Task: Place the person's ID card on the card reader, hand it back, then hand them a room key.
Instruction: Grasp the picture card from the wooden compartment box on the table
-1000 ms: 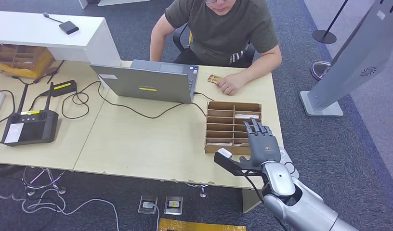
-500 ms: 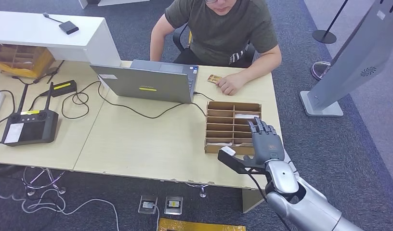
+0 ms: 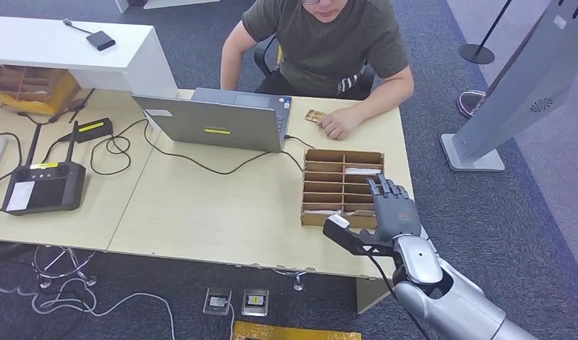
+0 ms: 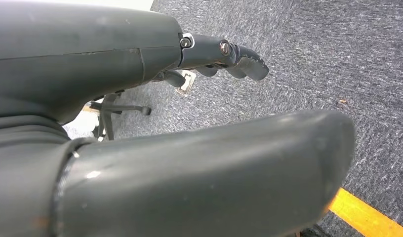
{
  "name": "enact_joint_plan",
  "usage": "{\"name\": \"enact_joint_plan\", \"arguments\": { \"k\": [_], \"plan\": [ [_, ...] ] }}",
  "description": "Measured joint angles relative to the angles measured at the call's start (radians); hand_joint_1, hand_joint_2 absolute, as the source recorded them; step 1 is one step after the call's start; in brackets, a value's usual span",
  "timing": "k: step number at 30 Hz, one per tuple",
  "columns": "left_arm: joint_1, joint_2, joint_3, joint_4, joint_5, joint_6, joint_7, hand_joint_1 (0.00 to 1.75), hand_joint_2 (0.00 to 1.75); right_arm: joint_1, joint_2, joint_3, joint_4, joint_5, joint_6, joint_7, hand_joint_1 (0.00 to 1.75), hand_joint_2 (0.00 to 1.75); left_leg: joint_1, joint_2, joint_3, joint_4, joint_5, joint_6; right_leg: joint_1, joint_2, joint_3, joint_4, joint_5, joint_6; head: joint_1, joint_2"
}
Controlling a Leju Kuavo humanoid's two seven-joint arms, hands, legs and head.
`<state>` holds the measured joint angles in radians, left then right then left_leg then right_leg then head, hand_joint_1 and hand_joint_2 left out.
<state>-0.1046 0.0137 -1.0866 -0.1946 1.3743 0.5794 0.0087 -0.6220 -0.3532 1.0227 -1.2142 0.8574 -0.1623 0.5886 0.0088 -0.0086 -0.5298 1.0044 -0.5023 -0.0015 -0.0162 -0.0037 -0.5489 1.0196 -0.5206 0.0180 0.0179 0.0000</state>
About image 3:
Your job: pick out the person's left hand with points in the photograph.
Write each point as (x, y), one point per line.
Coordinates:
(341, 124)

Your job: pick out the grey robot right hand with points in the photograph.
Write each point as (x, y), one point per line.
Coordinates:
(397, 216)

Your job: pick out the brown ID card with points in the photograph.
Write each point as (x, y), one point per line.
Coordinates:
(315, 115)

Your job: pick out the person's right forearm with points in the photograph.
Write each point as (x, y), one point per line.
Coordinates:
(231, 70)

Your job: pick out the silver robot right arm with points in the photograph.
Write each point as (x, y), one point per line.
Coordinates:
(458, 309)

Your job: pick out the person's left forearm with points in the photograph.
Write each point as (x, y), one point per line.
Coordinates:
(387, 96)

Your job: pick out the brown cardboard card organizer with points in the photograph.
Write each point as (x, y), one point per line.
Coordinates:
(333, 187)

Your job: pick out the person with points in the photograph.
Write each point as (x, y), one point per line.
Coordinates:
(326, 51)

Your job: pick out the beige table leg panel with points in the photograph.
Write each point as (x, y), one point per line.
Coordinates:
(371, 295)

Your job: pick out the black office chair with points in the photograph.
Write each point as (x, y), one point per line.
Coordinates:
(261, 58)

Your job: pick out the chrome table foot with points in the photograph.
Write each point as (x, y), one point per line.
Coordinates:
(297, 284)

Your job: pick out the chrome stanchion base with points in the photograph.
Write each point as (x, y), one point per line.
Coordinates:
(467, 105)

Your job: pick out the grey laptop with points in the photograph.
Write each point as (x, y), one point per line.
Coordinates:
(212, 123)

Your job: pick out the yellow taped floor patch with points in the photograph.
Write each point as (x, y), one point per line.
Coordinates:
(293, 332)

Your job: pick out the metal floor socket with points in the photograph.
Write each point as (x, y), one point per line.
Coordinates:
(255, 302)
(217, 301)

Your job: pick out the grey kiosk stand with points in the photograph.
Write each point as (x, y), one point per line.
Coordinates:
(526, 80)

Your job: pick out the black power adapter yellow label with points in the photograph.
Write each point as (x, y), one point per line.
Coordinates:
(93, 130)

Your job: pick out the white counter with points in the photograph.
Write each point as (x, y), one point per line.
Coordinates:
(59, 49)

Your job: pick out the chrome stool base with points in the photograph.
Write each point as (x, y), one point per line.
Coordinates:
(90, 280)

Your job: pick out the black remote controller with antennas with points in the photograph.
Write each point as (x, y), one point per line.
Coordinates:
(47, 191)

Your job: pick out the cardboard organizer with yellow tape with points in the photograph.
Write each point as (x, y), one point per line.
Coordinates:
(33, 88)

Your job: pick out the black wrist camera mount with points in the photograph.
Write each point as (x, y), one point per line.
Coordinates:
(345, 237)

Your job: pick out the black stanchion post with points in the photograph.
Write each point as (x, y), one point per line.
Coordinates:
(476, 54)

